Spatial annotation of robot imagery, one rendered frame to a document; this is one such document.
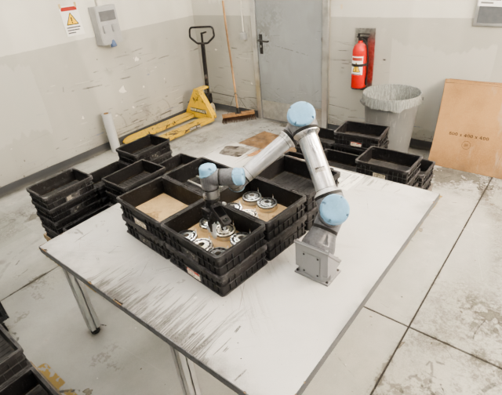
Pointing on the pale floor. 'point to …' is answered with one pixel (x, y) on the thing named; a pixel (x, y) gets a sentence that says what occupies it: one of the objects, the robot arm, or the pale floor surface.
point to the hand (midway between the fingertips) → (220, 234)
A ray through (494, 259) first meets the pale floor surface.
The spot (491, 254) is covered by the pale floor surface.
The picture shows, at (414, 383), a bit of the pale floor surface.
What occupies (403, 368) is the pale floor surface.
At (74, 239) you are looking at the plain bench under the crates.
